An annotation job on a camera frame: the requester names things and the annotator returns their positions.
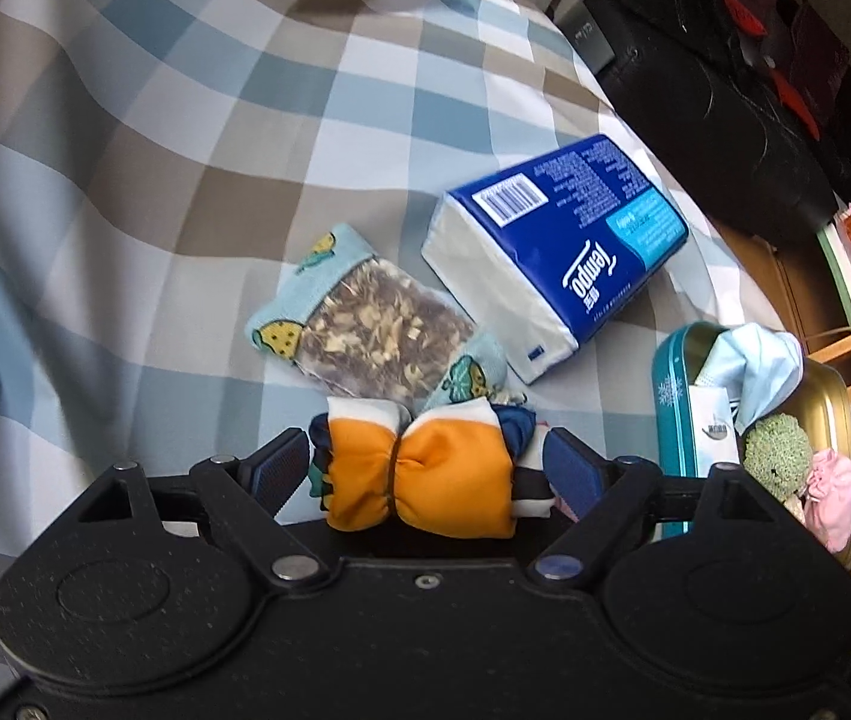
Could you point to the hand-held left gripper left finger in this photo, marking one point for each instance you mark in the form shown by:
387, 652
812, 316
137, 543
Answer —
279, 469

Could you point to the green white fuzzy ball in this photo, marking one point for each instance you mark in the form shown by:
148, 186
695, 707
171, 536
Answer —
777, 457

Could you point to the snack bag with dried mix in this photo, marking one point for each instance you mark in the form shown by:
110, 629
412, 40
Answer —
283, 330

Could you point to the teal tin box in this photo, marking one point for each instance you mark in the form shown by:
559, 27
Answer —
676, 405

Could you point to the blue tissue pack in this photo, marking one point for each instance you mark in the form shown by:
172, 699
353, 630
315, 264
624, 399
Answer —
582, 240

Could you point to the dark red cushion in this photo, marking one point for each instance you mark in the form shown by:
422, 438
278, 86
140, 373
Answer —
826, 45

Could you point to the black sofa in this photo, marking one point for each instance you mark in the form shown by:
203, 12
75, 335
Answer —
732, 127

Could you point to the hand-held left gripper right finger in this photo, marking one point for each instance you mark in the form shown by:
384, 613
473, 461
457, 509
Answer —
571, 471

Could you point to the orange cloth bundle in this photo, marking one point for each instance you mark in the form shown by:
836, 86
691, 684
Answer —
448, 472

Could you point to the checked blanket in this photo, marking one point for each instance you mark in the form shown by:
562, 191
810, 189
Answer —
133, 165

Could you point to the light blue face mask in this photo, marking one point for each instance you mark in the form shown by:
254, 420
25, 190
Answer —
762, 367

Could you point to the small white tissue packet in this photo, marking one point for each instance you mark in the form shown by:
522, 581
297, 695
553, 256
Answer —
714, 435

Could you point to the clear dried herb packet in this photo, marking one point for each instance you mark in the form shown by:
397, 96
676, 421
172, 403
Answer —
380, 330

